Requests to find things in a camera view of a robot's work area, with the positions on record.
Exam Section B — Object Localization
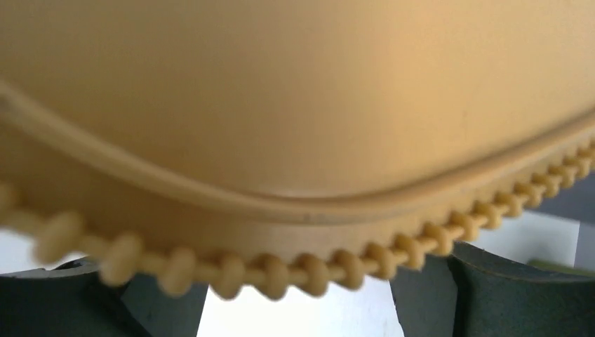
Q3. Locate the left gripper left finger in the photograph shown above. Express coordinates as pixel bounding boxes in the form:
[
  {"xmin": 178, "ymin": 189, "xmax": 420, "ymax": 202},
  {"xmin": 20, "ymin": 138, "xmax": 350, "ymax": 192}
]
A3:
[{"xmin": 1, "ymin": 258, "xmax": 208, "ymax": 337}]

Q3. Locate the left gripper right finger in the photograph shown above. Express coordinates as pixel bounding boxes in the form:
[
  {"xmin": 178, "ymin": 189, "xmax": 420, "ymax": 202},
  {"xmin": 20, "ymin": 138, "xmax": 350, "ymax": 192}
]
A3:
[{"xmin": 390, "ymin": 243, "xmax": 594, "ymax": 337}]

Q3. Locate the yellow mesh waste basket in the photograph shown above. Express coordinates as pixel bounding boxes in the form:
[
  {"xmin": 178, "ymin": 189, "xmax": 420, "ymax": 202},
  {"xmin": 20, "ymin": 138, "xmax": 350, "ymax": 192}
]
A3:
[{"xmin": 1, "ymin": 1, "xmax": 594, "ymax": 299}]

